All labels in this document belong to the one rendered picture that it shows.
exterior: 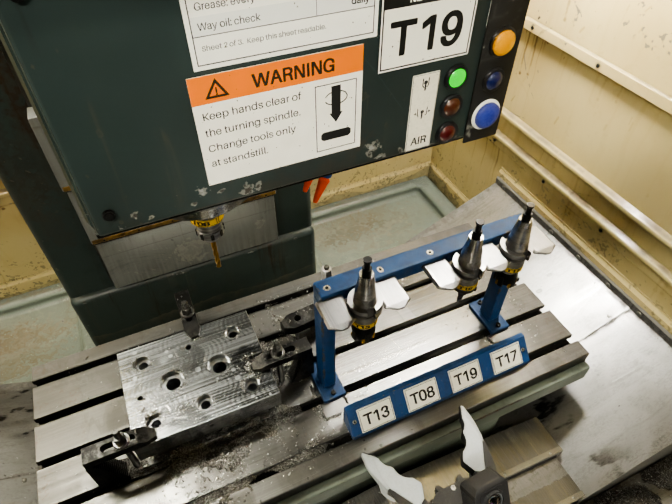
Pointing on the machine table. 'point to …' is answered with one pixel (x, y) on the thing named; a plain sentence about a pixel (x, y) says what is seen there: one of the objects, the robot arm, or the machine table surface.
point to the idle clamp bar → (299, 322)
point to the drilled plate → (193, 425)
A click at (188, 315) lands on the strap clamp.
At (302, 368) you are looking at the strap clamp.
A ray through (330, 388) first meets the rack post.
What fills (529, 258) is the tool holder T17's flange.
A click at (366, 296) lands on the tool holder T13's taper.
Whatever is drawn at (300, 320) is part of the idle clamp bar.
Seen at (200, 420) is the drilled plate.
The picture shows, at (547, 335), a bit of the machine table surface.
